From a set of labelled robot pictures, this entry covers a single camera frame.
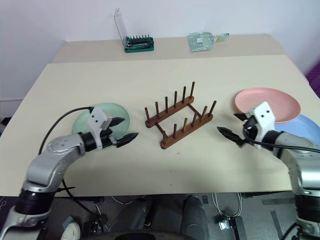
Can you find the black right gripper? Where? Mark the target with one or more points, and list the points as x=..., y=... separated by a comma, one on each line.
x=251, y=132

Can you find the blue plate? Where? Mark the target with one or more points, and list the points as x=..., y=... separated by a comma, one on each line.
x=302, y=127

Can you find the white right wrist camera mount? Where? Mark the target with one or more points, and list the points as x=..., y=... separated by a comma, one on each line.
x=265, y=117

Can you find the clear bag with green item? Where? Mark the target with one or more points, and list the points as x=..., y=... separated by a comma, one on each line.
x=200, y=42

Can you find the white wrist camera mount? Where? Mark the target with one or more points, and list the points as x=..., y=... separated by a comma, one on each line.
x=265, y=117
x=96, y=120

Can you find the green screwdriver bit set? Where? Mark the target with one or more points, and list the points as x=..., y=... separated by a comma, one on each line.
x=140, y=46

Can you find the black box on floor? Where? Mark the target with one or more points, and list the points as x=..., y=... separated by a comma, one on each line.
x=232, y=225

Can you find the purple object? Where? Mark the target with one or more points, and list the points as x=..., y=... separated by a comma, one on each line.
x=313, y=80

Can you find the dark grey rounded shape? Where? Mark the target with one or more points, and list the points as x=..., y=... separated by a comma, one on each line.
x=195, y=215
x=135, y=215

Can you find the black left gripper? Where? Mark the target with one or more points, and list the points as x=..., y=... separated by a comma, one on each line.
x=107, y=140

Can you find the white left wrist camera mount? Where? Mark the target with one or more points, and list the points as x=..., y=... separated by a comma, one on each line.
x=96, y=120

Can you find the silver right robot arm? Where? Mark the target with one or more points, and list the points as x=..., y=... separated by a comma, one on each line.
x=302, y=170

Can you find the white round shoe-like object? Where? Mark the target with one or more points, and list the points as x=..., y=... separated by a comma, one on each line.
x=71, y=231

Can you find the pink plate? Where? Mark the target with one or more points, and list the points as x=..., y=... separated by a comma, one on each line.
x=272, y=98

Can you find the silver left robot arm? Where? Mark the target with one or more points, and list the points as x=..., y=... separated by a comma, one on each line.
x=50, y=160

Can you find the green plate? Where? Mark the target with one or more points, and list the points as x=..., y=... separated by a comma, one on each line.
x=82, y=120

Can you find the wooden dish rack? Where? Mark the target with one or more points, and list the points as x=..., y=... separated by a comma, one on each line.
x=175, y=138

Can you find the clear plastic case lid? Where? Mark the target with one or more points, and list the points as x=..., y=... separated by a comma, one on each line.
x=121, y=25

